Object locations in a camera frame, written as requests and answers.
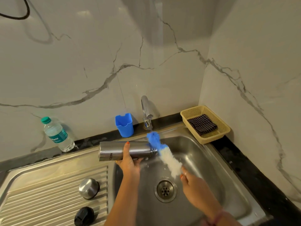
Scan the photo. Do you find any stainless steel flask body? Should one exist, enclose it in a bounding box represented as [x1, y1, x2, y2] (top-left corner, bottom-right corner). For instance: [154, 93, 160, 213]
[98, 141, 158, 162]

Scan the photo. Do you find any black cable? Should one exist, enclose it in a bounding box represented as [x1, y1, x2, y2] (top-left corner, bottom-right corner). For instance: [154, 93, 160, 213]
[0, 0, 30, 20]

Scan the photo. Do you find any person's left hand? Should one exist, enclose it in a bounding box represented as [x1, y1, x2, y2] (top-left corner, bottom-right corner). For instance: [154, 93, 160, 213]
[115, 141, 144, 184]

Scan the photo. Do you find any steel cup cap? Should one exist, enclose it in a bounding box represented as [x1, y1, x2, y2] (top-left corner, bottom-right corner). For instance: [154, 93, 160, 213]
[79, 178, 100, 200]

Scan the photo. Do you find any person's right hand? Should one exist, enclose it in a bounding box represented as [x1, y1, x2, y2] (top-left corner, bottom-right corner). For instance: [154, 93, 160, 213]
[180, 166, 224, 219]

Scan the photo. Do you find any clear plastic water bottle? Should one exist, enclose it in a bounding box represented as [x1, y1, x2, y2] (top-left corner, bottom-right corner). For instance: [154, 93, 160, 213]
[40, 116, 76, 153]

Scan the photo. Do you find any blue plastic brush holder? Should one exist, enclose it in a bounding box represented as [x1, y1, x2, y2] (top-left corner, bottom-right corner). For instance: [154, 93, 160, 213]
[115, 113, 134, 138]

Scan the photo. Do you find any blue white bottle brush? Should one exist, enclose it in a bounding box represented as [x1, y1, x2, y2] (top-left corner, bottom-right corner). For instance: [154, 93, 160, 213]
[146, 131, 183, 179]

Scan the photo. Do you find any stainless steel sink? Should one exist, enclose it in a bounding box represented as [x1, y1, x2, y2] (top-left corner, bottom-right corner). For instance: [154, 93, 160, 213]
[0, 122, 268, 226]

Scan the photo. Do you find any yellow plastic basket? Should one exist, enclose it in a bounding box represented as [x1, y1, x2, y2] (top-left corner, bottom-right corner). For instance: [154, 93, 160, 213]
[180, 105, 231, 145]

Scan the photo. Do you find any pink thread bracelet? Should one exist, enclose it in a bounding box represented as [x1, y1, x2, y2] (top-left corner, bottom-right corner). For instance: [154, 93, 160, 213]
[202, 209, 226, 226]

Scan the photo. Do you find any chrome faucet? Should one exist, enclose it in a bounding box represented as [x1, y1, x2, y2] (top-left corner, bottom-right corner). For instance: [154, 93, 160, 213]
[141, 95, 154, 131]

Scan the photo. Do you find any person's left forearm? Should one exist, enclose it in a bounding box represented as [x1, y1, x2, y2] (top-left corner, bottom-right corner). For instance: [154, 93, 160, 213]
[103, 180, 139, 226]

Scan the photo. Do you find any dark checked cloth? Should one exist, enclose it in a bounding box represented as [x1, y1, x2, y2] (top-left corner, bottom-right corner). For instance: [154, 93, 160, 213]
[187, 114, 218, 136]

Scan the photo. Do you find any black stopper lid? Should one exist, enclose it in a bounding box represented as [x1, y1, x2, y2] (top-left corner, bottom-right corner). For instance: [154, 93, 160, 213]
[74, 206, 95, 226]

